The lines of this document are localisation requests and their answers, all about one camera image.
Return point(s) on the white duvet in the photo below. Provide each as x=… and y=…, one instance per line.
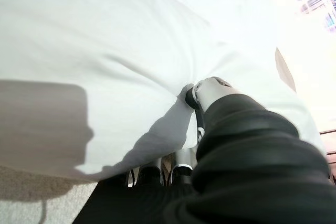
x=118, y=37

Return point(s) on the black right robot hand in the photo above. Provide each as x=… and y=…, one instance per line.
x=236, y=169

